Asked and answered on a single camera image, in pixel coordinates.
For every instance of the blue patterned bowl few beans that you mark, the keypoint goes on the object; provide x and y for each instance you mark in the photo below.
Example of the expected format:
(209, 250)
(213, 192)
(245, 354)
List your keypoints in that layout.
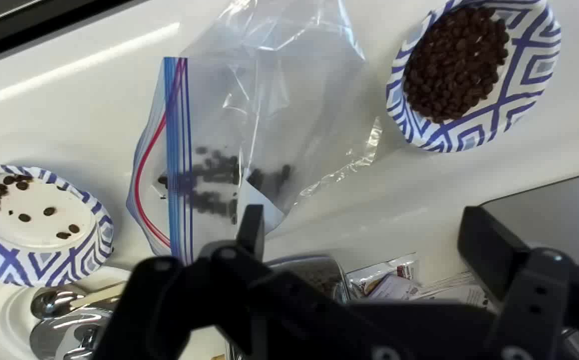
(31, 220)

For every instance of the white bowl with metal cup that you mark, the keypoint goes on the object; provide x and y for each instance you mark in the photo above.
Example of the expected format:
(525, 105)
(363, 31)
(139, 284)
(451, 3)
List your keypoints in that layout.
(12, 312)

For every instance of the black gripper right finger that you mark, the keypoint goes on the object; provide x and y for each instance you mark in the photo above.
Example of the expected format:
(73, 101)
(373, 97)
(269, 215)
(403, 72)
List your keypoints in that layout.
(485, 246)

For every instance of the small paper packets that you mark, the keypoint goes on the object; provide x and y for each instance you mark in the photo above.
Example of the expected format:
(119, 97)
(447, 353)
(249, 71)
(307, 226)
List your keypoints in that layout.
(395, 281)

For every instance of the clear zip plastic bag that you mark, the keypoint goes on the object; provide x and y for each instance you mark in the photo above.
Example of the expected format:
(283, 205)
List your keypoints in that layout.
(261, 120)

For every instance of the stainless steel bin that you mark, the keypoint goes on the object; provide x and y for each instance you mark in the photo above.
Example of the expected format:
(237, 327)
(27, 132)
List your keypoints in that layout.
(561, 212)

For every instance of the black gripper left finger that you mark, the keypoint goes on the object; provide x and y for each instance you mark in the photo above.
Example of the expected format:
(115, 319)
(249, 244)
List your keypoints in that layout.
(249, 230)

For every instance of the blue patterned bowl full of beans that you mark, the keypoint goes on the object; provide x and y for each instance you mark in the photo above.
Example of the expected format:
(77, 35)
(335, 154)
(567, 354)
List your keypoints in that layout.
(455, 63)

